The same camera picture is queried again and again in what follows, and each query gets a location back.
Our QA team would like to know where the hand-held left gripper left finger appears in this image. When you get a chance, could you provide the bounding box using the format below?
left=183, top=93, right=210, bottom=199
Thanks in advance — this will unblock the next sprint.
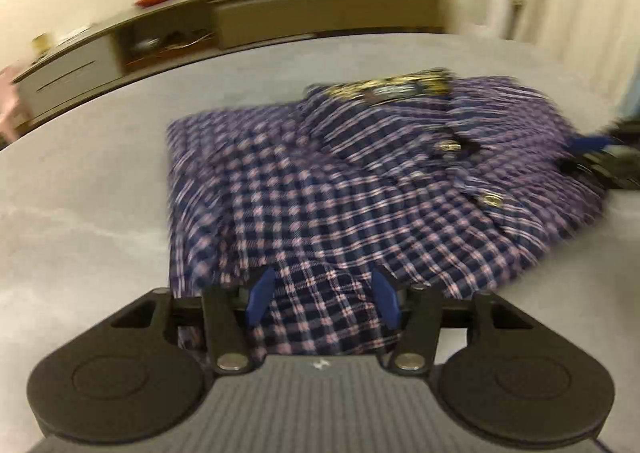
left=110, top=266, right=277, bottom=376

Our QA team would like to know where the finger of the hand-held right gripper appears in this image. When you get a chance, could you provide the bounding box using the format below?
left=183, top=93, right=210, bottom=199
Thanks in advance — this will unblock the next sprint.
left=566, top=132, right=622, bottom=156
left=557, top=153, right=640, bottom=192

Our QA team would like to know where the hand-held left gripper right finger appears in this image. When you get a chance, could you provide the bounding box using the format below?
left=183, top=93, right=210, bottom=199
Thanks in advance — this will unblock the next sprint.
left=370, top=265, right=532, bottom=376

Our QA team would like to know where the blue plaid shirt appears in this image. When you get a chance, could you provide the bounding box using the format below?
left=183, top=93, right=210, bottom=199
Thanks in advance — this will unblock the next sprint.
left=165, top=67, right=614, bottom=365

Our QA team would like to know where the wooden tray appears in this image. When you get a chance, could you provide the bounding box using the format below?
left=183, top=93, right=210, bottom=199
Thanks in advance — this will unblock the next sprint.
left=159, top=30, right=217, bottom=52

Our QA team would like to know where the long grey sideboard cabinet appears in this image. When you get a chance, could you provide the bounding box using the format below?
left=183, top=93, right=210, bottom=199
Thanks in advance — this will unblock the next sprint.
left=10, top=0, right=447, bottom=132

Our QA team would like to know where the pink plastic chair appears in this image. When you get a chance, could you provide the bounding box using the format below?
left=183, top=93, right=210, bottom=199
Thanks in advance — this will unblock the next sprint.
left=0, top=65, right=22, bottom=142

